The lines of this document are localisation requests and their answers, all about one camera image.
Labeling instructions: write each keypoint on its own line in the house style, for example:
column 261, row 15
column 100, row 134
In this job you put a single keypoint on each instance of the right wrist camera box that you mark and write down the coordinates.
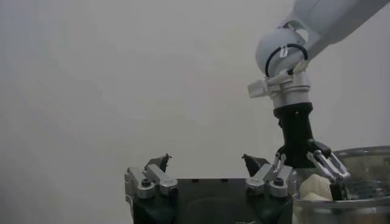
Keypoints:
column 257, row 88

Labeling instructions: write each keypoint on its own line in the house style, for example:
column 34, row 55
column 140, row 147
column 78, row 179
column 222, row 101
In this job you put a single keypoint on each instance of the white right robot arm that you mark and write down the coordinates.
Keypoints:
column 320, row 18

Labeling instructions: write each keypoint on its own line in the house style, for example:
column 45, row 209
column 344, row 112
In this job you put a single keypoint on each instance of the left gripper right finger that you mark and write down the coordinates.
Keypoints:
column 265, row 179

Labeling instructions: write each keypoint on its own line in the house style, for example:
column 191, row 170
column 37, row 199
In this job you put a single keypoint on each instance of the white steamed baozi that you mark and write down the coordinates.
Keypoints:
column 315, row 188

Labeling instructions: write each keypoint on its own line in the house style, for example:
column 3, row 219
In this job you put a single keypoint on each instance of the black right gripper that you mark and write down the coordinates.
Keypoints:
column 297, row 134

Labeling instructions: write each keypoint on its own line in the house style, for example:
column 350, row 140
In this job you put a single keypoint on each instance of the stainless steel steamer basket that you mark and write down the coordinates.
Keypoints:
column 371, row 164

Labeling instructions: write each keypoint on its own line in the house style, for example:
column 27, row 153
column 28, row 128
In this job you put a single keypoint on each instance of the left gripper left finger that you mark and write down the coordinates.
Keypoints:
column 152, row 182

